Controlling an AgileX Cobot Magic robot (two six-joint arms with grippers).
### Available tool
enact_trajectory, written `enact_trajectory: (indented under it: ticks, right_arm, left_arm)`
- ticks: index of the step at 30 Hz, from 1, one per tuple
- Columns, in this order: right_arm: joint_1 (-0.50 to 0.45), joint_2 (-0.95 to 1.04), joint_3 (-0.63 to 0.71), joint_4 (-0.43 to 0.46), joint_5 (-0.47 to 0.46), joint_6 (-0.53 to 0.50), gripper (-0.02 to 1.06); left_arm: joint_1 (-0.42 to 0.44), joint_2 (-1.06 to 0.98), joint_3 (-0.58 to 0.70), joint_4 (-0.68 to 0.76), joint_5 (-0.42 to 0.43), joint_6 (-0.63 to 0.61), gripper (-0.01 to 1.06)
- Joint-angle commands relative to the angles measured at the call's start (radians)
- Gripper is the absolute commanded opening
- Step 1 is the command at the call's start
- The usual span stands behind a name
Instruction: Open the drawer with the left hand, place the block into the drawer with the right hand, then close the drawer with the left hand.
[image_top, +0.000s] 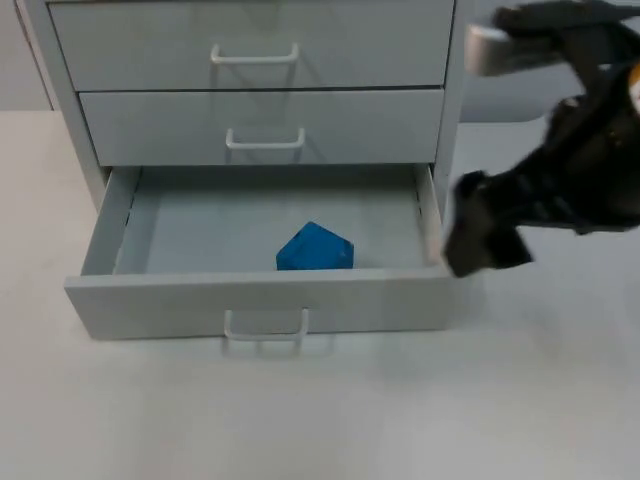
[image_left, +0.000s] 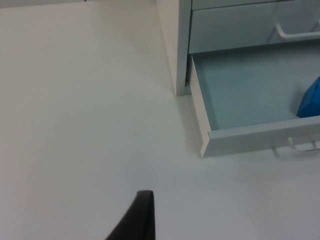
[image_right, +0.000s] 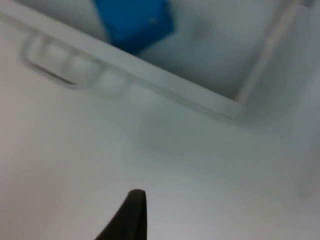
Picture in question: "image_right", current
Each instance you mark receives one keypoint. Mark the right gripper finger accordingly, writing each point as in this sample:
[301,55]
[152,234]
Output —
[131,217]

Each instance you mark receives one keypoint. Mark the grey drawer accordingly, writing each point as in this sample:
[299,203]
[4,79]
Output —
[195,62]

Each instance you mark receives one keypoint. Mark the blue block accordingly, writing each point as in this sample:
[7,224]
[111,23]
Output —
[140,22]

